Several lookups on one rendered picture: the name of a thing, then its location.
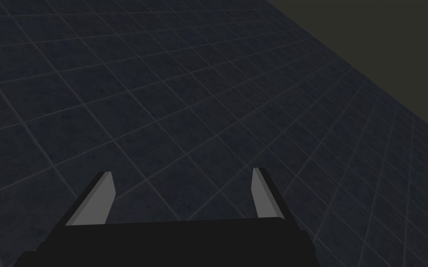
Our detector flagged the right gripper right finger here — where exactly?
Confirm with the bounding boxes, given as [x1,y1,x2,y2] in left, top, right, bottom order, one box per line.
[251,167,290,219]

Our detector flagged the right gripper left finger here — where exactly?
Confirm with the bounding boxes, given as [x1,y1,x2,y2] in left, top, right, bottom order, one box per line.
[64,171,116,227]

